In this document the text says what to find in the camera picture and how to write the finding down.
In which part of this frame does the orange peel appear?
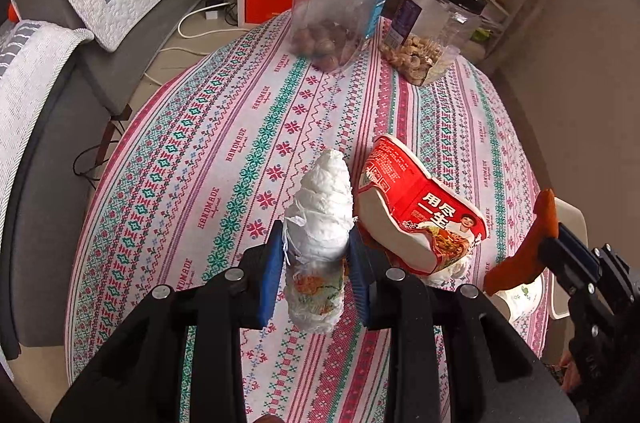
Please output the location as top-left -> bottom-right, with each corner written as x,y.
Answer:
484,189 -> 559,296

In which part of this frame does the white tissue wad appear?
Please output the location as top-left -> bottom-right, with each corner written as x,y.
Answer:
283,149 -> 354,334

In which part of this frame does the white trash bin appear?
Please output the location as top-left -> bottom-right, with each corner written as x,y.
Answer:
549,196 -> 588,320

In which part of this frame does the white paper cup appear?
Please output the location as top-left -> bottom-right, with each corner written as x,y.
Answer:
489,276 -> 544,323

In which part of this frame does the grey sofa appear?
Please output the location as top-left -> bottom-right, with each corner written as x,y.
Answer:
1,0 -> 200,360

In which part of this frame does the patterned pink tablecloth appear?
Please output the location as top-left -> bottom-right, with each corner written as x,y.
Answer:
64,9 -> 551,423

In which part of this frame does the red instant noodle cup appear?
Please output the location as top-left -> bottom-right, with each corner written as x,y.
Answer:
355,134 -> 488,276

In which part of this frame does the clear jar with peanuts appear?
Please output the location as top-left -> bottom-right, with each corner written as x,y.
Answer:
380,0 -> 486,87

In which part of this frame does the white quilted sofa cover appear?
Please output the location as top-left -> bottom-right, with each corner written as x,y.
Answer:
1,20 -> 94,254

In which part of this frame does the clear jar with hazelnuts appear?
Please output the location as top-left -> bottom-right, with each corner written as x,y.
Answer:
288,0 -> 386,73

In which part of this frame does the black cable on floor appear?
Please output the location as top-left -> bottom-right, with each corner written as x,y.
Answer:
71,116 -> 132,191

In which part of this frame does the white power cable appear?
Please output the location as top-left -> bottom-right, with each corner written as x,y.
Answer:
144,0 -> 252,86

